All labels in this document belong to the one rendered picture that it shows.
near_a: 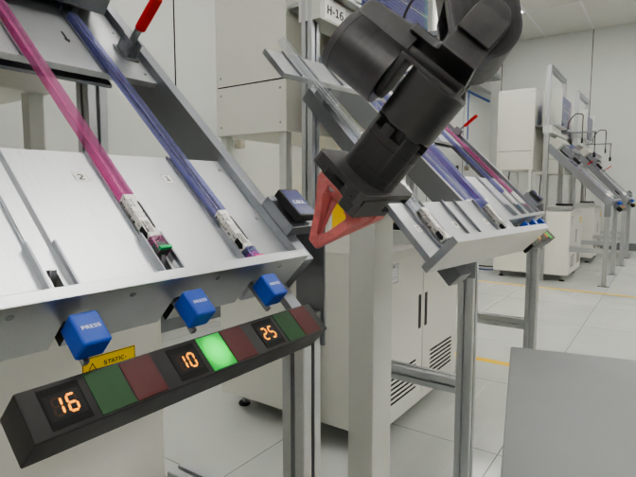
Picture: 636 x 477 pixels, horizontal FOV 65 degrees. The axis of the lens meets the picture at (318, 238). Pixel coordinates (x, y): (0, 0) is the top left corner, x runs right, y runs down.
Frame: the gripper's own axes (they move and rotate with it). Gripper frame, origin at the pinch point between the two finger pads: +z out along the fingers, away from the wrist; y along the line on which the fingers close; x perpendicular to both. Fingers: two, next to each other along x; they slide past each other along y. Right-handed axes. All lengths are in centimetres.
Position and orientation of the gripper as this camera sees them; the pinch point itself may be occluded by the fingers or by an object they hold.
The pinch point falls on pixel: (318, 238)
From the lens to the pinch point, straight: 52.9
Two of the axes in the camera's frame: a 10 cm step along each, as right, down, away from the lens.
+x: 6.0, 7.1, -3.6
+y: -5.8, 0.8, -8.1
